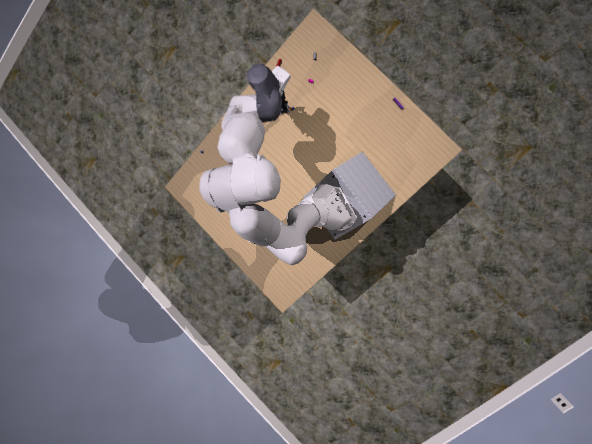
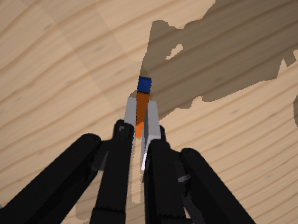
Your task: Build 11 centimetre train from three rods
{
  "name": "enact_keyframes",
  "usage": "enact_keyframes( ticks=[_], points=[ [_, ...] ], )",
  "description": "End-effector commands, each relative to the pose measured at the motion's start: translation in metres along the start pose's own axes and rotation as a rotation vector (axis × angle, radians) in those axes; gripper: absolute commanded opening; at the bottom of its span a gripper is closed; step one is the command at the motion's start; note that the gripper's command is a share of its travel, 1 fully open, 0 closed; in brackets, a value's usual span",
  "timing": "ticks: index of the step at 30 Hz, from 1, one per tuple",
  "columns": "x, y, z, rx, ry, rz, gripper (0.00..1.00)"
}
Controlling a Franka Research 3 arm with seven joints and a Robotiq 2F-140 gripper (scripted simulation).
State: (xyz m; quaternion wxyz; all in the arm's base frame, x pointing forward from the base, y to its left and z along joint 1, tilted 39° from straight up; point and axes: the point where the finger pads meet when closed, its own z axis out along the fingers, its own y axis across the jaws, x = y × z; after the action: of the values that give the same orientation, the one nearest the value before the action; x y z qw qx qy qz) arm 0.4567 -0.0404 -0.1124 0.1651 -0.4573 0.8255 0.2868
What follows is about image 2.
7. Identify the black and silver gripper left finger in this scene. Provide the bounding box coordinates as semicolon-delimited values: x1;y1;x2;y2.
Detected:
0;97;137;224

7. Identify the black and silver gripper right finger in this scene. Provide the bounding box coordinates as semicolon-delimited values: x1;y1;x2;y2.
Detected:
141;100;256;224

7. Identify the small blue block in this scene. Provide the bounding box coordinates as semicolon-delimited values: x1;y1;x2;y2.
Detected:
137;76;151;92

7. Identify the orange rod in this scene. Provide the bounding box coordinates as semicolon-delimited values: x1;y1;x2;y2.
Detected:
135;91;149;138

